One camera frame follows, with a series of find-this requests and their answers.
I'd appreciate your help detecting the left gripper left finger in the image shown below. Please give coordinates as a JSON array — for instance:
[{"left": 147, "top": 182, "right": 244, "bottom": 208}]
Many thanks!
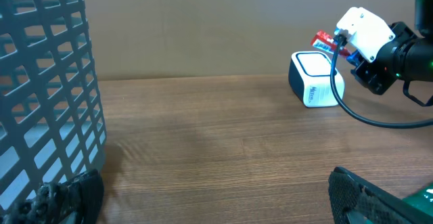
[{"left": 1, "top": 169, "right": 104, "bottom": 224}]

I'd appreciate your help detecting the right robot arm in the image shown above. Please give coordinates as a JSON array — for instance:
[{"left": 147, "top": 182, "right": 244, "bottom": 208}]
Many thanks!
[{"left": 346, "top": 0, "right": 432, "bottom": 107}]

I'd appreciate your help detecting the red toothpaste tube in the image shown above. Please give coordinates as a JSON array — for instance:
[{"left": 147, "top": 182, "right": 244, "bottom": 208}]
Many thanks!
[{"left": 311, "top": 30, "right": 337, "bottom": 53}]

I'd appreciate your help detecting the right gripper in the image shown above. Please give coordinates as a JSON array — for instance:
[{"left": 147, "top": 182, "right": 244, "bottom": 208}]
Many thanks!
[{"left": 346, "top": 22, "right": 418, "bottom": 95}]

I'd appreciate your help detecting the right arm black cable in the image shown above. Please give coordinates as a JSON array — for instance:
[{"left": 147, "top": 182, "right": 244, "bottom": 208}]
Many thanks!
[{"left": 329, "top": 34, "right": 433, "bottom": 129}]

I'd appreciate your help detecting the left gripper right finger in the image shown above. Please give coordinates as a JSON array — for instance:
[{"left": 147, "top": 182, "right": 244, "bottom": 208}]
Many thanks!
[{"left": 328, "top": 166, "right": 432, "bottom": 224}]

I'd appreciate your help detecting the green 3M gloves package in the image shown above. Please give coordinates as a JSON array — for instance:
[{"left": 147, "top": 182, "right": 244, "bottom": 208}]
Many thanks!
[{"left": 403, "top": 183, "right": 433, "bottom": 217}]

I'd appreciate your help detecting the grey plastic shopping basket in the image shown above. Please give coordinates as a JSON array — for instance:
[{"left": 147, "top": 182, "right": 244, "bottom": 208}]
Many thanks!
[{"left": 1, "top": 0, "right": 107, "bottom": 212}]

